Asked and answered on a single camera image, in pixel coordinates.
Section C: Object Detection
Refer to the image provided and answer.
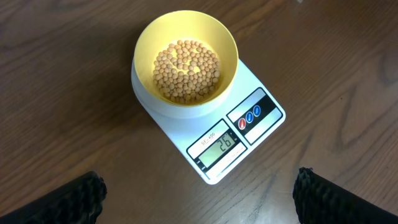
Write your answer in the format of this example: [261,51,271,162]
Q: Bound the pale yellow plastic bowl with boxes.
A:
[133,10,239,105]

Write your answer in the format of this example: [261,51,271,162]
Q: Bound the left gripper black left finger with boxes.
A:
[1,171,107,224]

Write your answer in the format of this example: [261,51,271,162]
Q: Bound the white digital kitchen scale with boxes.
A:
[131,62,286,185]

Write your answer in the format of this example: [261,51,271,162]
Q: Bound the soybeans in yellow bowl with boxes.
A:
[152,39,221,105]

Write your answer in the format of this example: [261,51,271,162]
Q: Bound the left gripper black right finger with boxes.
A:
[292,167,397,224]

